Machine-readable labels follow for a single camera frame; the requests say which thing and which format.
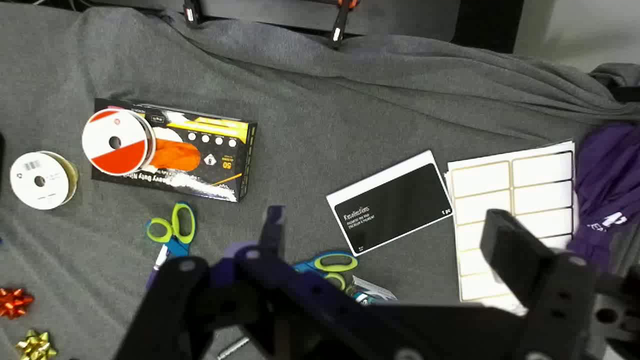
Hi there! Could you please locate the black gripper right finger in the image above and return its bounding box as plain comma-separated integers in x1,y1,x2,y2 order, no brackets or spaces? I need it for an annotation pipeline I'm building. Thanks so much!
397,209,600,360

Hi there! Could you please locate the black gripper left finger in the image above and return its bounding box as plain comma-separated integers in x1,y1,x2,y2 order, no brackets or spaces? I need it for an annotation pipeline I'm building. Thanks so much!
111,204,402,360

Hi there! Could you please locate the white label sheet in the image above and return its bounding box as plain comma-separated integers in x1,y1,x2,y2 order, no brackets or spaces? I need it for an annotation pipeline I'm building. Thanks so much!
444,140,579,317

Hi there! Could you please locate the purple folded umbrella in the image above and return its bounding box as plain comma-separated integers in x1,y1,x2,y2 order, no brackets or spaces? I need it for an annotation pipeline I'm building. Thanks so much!
566,122,640,273

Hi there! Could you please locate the gold gift bow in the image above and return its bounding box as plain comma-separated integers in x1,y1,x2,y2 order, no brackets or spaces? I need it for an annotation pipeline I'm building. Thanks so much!
16,329,60,360

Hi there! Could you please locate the black box with orange print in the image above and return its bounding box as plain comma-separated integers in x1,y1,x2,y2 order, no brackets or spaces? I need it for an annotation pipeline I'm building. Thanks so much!
90,98,259,204

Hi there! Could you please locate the red gift bow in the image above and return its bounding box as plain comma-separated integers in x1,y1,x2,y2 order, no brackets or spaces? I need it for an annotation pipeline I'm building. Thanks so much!
0,286,36,320

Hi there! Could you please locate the black booklet with white border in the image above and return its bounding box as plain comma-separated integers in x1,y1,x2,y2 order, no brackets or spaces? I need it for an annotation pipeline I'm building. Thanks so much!
323,148,456,259

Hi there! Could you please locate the red and white ribbon spool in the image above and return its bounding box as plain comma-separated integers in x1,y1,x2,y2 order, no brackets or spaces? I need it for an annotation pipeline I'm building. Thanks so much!
80,106,157,179

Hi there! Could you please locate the grey table cloth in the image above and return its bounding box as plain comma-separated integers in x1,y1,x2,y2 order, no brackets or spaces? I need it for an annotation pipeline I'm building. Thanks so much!
0,3,640,360

